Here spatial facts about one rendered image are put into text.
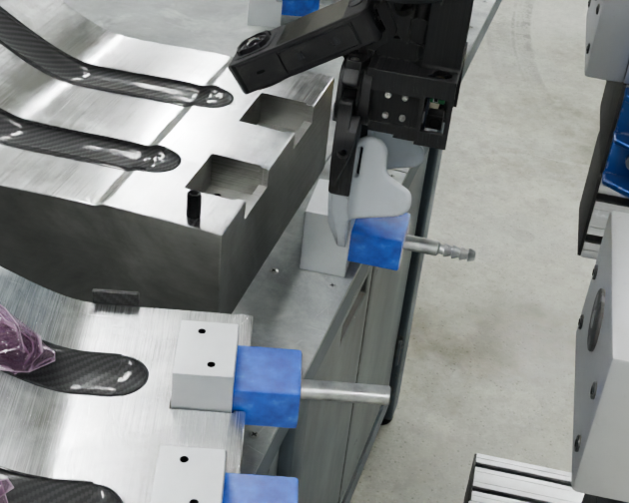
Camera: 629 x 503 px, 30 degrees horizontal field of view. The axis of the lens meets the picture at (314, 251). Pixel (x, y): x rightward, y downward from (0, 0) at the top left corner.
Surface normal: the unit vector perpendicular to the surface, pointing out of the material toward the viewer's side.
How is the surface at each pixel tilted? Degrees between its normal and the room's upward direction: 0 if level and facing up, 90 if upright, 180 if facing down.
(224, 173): 90
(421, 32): 90
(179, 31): 0
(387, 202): 79
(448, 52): 90
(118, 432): 0
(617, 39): 90
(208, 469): 0
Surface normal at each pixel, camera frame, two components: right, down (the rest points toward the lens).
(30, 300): 0.53, -0.69
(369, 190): -0.19, 0.38
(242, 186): -0.30, 0.52
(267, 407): -0.01, 0.58
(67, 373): 0.24, -0.75
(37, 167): 0.04, -0.83
